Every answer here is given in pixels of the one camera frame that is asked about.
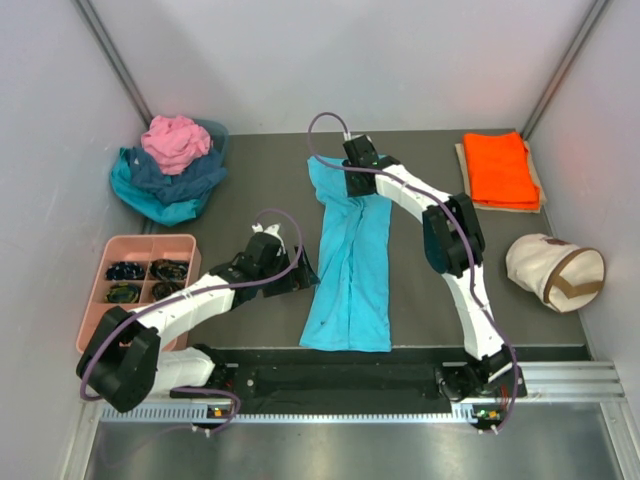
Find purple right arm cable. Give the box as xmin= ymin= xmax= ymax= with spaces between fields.
xmin=307 ymin=111 xmax=521 ymax=434

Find light blue t shirt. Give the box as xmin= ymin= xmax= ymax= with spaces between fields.
xmin=299 ymin=157 xmax=392 ymax=352

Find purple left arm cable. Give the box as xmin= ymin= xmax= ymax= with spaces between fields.
xmin=79 ymin=208 xmax=305 ymax=436

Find teal plastic laundry bin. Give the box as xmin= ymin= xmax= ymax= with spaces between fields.
xmin=196 ymin=119 xmax=230 ymax=156

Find cream canvas drawstring bag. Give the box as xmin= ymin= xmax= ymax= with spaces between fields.
xmin=505 ymin=234 xmax=606 ymax=313

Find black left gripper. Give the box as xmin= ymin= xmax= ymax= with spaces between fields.
xmin=257 ymin=244 xmax=318 ymax=297

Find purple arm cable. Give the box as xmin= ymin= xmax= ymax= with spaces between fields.
xmin=307 ymin=111 xmax=521 ymax=434
xmin=79 ymin=208 xmax=305 ymax=436

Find grey slotted cable duct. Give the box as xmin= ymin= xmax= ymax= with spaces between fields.
xmin=101 ymin=403 xmax=481 ymax=424

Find pink compartment tray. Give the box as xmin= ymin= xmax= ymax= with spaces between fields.
xmin=76 ymin=234 xmax=201 ymax=353

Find dark hair tie green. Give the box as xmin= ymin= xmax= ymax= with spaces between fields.
xmin=104 ymin=282 xmax=141 ymax=304

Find teal t shirt in bin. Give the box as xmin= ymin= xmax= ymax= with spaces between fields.
xmin=110 ymin=147 xmax=214 ymax=227

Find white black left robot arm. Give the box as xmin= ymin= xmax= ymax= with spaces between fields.
xmin=76 ymin=226 xmax=320 ymax=413

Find dark blue t shirt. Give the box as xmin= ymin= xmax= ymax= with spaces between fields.
xmin=121 ymin=147 xmax=227 ymax=206

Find folded orange t shirt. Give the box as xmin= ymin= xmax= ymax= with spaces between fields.
xmin=462 ymin=132 xmax=540 ymax=211

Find pink t shirt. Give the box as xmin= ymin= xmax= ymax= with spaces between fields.
xmin=141 ymin=115 xmax=213 ymax=176

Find dark hair tie blue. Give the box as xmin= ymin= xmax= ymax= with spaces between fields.
xmin=105 ymin=261 xmax=146 ymax=281

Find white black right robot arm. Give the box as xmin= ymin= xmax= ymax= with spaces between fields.
xmin=343 ymin=133 xmax=520 ymax=402

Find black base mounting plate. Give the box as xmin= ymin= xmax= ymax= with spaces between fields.
xmin=205 ymin=348 xmax=466 ymax=414

